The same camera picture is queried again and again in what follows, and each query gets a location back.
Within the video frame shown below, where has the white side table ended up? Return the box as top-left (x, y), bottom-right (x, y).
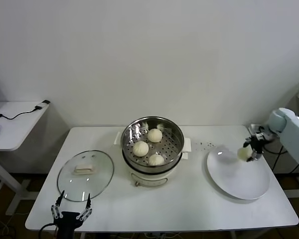
top-left (0, 101), bottom-right (52, 216)

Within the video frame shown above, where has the black laptop cable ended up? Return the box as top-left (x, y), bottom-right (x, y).
top-left (0, 106), bottom-right (44, 120)

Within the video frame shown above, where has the black power adapter cable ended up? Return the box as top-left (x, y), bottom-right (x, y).
top-left (273, 145), bottom-right (285, 172)

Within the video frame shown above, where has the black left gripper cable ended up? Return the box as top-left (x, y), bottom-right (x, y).
top-left (38, 223), bottom-right (58, 239)

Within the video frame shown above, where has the round glass pot lid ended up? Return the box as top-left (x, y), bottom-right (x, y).
top-left (57, 149), bottom-right (115, 202)

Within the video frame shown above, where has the cream electric cooking pot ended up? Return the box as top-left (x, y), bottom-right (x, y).
top-left (123, 149), bottom-right (184, 187)

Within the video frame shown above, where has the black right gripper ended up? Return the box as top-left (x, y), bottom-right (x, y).
top-left (243, 139), bottom-right (264, 162)

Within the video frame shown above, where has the white round plate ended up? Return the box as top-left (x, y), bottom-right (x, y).
top-left (206, 145), bottom-right (270, 200)

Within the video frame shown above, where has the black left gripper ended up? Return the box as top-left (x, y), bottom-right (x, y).
top-left (51, 190), bottom-right (93, 239)

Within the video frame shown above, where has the right wrist camera silver box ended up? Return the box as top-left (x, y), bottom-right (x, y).
top-left (249, 123), bottom-right (267, 140)

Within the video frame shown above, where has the grey cable adapter plug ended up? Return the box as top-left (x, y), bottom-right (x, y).
top-left (34, 99), bottom-right (51, 110)

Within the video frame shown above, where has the stainless steel steamer basket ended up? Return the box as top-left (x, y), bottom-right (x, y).
top-left (114, 116), bottom-right (193, 169)

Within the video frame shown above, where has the white steamed baozi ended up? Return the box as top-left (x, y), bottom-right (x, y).
top-left (237, 146), bottom-right (252, 161)
top-left (148, 154), bottom-right (165, 167)
top-left (133, 141), bottom-right (150, 157)
top-left (147, 128), bottom-right (163, 143)

